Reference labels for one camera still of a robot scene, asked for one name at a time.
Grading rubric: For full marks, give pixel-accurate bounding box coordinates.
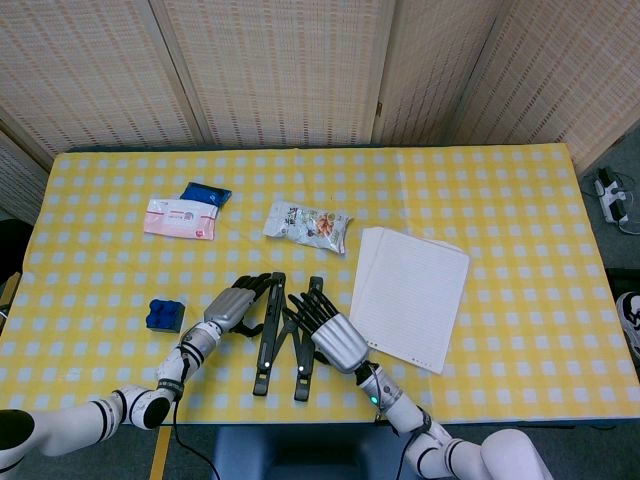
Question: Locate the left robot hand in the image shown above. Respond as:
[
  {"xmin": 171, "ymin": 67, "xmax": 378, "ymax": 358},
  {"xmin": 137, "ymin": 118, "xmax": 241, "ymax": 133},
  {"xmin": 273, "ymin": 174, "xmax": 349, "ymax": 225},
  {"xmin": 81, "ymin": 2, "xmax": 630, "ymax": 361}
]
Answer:
[{"xmin": 202, "ymin": 272, "xmax": 274, "ymax": 337}]

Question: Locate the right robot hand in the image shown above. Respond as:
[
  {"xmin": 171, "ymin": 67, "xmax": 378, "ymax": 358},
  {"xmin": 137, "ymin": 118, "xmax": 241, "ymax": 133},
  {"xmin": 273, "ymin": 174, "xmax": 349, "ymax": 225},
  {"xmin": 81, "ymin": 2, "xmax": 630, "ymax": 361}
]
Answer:
[{"xmin": 282, "ymin": 289, "xmax": 371, "ymax": 375}]

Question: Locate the black folding laptop stand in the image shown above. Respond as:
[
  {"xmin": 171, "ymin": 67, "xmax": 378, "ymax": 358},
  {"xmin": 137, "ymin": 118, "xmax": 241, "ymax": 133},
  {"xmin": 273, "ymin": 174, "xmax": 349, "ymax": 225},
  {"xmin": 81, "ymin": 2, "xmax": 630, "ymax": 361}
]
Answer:
[{"xmin": 252, "ymin": 272, "xmax": 331, "ymax": 402}]

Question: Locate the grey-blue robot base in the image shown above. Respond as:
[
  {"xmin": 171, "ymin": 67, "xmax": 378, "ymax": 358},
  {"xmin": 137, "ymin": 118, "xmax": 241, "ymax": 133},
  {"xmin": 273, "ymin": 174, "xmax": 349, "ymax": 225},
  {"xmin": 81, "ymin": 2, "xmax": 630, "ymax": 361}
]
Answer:
[{"xmin": 212, "ymin": 424, "xmax": 416, "ymax": 480}]

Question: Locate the blue toy building brick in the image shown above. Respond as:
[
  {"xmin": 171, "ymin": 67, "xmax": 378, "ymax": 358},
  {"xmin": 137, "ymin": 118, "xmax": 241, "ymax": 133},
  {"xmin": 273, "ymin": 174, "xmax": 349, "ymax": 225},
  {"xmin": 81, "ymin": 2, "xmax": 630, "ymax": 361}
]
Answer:
[{"xmin": 148, "ymin": 298, "xmax": 186, "ymax": 335}]

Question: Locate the stack of lined paper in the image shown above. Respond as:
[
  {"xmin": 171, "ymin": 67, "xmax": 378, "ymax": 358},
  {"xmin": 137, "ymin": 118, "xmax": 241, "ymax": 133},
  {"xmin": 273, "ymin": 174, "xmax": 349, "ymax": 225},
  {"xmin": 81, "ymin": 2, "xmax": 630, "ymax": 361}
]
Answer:
[{"xmin": 348, "ymin": 226, "xmax": 471, "ymax": 375}]

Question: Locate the pink wet wipes pack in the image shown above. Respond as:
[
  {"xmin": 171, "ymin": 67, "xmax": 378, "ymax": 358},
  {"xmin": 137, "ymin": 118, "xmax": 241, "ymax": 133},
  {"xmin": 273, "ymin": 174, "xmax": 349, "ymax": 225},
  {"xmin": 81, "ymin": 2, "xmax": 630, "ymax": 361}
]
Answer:
[{"xmin": 143, "ymin": 197, "xmax": 221, "ymax": 242}]

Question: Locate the white snack bag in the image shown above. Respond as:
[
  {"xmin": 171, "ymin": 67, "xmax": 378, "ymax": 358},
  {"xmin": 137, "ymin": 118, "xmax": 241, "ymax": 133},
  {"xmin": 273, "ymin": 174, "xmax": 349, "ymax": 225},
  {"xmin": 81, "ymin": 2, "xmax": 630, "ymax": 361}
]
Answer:
[{"xmin": 262, "ymin": 200, "xmax": 354, "ymax": 255}]

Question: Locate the blue plastic packet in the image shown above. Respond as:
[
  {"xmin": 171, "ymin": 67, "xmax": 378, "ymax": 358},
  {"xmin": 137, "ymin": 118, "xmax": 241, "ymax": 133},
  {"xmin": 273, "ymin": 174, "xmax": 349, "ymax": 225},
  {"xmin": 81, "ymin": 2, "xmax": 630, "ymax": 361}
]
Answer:
[{"xmin": 178, "ymin": 181, "xmax": 234, "ymax": 207}]

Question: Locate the yellow checked tablecloth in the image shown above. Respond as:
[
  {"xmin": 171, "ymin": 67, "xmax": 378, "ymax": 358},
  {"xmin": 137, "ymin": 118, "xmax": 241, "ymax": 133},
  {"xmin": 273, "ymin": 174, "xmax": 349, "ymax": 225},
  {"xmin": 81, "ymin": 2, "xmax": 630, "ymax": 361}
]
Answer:
[{"xmin": 0, "ymin": 143, "xmax": 640, "ymax": 426}]

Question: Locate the brown wooden piece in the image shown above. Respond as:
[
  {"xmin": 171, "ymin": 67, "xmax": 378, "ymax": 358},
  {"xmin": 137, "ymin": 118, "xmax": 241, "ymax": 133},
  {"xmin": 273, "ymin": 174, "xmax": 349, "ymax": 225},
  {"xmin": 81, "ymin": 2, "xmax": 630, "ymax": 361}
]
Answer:
[{"xmin": 0, "ymin": 271, "xmax": 22, "ymax": 321}]

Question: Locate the woven folding screen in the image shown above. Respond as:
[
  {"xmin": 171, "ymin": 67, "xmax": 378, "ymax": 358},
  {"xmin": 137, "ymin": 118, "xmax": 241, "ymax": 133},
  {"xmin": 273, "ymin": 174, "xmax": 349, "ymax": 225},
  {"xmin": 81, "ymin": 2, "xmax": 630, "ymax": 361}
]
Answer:
[{"xmin": 0, "ymin": 0, "xmax": 640, "ymax": 211}]

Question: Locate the black and white sneaker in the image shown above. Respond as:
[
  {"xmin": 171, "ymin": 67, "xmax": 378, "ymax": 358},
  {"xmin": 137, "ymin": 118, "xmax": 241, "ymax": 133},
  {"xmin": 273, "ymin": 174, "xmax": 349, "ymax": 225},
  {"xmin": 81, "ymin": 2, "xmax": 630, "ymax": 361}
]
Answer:
[{"xmin": 615, "ymin": 292, "xmax": 640, "ymax": 361}]

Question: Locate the white power strip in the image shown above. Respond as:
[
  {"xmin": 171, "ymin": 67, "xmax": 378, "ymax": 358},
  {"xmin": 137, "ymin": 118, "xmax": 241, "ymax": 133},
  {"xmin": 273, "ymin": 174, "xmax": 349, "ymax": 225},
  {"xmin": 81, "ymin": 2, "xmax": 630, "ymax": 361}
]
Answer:
[{"xmin": 593, "ymin": 168, "xmax": 632, "ymax": 225}]

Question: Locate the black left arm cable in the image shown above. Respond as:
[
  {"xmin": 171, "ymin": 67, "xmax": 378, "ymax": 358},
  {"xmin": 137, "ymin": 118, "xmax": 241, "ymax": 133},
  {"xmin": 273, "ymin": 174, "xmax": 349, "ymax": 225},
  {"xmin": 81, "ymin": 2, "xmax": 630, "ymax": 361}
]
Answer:
[{"xmin": 172, "ymin": 384, "xmax": 221, "ymax": 480}]

